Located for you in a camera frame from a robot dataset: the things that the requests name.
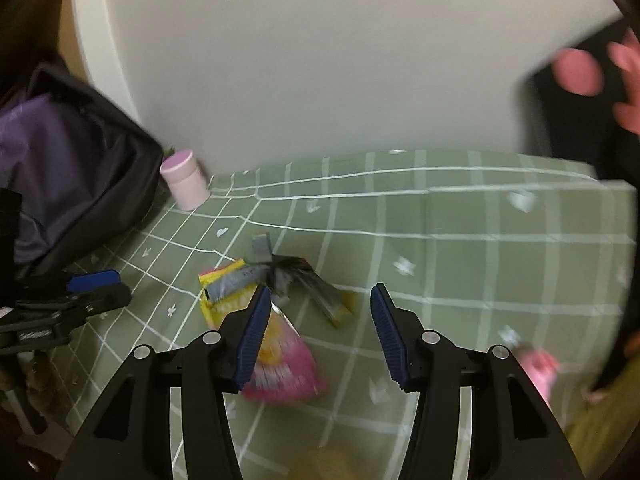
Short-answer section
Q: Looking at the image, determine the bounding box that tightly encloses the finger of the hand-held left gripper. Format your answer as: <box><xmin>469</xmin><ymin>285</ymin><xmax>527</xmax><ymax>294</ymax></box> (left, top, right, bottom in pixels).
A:
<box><xmin>15</xmin><ymin>285</ymin><xmax>132</xmax><ymax>328</ymax></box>
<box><xmin>20</xmin><ymin>269</ymin><xmax>122</xmax><ymax>302</ymax></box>

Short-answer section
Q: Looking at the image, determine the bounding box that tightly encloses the black bag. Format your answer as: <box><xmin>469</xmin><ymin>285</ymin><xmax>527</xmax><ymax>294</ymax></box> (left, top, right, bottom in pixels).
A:
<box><xmin>0</xmin><ymin>60</ymin><xmax>166</xmax><ymax>281</ymax></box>

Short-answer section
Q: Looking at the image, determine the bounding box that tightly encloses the black pillow pink print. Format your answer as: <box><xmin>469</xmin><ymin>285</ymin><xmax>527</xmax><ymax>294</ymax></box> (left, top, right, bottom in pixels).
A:
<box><xmin>517</xmin><ymin>15</ymin><xmax>640</xmax><ymax>396</ymax></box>

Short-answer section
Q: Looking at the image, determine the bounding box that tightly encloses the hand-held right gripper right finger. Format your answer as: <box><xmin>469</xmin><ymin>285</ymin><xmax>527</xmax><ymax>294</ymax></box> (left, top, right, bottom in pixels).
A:
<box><xmin>369</xmin><ymin>282</ymin><xmax>586</xmax><ymax>480</ymax></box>

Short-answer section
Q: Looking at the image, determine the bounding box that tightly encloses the pink plastic cup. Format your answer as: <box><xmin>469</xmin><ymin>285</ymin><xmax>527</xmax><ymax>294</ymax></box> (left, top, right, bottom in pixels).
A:
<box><xmin>159</xmin><ymin>148</ymin><xmax>212</xmax><ymax>212</ymax></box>

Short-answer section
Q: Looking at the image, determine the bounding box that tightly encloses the pink yellow snack packet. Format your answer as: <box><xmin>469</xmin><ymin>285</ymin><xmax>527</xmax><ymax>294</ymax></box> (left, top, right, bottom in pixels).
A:
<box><xmin>241</xmin><ymin>302</ymin><xmax>329</xmax><ymax>404</ymax></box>

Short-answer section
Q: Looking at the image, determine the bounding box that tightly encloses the dark foil wrapper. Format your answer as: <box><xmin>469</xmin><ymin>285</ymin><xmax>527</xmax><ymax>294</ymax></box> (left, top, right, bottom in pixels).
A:
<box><xmin>267</xmin><ymin>256</ymin><xmax>357</xmax><ymax>330</ymax></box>

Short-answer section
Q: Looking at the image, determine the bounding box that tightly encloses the pink plush toy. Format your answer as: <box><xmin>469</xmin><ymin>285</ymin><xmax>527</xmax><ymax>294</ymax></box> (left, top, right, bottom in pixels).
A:
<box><xmin>517</xmin><ymin>349</ymin><xmax>560</xmax><ymax>408</ymax></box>

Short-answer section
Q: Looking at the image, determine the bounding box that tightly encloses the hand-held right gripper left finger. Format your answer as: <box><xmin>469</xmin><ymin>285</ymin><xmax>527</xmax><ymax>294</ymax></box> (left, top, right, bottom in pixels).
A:
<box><xmin>55</xmin><ymin>284</ymin><xmax>273</xmax><ymax>480</ymax></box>

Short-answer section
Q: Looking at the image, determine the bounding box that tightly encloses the green grid bed sheet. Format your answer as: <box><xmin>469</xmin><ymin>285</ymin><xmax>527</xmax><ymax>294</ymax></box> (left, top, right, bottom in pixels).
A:
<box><xmin>30</xmin><ymin>149</ymin><xmax>636</xmax><ymax>480</ymax></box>

